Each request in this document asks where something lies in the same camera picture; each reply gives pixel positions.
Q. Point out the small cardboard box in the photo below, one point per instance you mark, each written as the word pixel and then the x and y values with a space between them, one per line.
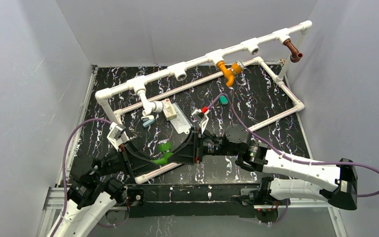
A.
pixel 168 110

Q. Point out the brown water faucet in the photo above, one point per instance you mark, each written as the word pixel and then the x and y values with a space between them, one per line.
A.
pixel 295 55

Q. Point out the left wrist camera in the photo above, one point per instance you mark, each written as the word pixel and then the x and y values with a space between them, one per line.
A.
pixel 117 135

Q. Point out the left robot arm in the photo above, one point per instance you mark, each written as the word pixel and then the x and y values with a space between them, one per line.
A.
pixel 89 198

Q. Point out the teal plastic cap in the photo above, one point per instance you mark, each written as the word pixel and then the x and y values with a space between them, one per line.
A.
pixel 223 100

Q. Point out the white PVC pipe frame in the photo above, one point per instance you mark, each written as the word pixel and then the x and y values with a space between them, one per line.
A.
pixel 179 71

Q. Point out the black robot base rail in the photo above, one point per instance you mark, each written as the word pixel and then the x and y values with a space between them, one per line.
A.
pixel 244 200

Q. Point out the white water faucet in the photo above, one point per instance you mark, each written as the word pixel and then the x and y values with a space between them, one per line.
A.
pixel 148 106

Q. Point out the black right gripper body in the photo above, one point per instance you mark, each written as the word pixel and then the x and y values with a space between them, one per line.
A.
pixel 207 146

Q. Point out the green water faucet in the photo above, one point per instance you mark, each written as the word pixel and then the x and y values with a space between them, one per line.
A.
pixel 165 148

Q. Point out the orange water faucet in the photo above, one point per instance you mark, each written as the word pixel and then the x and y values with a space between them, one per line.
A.
pixel 231 72

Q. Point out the light blue faucet handle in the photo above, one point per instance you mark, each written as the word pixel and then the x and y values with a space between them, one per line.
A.
pixel 147 120

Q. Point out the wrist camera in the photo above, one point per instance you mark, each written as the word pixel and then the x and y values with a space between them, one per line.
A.
pixel 201 115
pixel 117 135

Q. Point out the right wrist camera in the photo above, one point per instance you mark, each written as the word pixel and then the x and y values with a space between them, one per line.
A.
pixel 201 115

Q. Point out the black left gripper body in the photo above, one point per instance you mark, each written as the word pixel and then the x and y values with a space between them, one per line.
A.
pixel 117 161

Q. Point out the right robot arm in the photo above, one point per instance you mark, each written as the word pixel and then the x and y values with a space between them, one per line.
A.
pixel 335 184

